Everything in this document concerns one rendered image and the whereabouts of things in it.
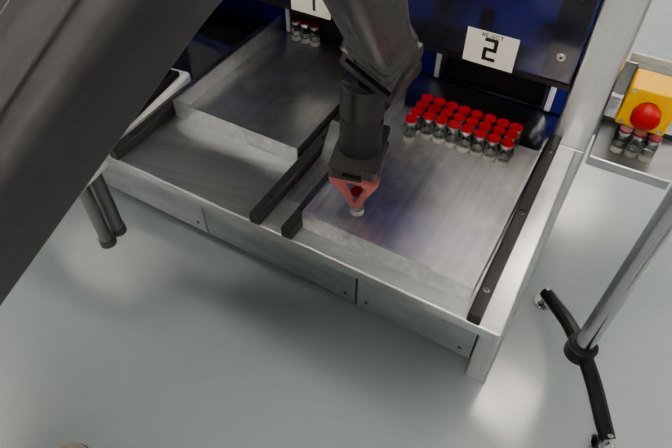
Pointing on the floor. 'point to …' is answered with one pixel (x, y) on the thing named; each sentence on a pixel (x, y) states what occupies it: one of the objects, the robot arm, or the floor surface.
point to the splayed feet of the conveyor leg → (581, 367)
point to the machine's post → (593, 89)
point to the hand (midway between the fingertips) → (357, 192)
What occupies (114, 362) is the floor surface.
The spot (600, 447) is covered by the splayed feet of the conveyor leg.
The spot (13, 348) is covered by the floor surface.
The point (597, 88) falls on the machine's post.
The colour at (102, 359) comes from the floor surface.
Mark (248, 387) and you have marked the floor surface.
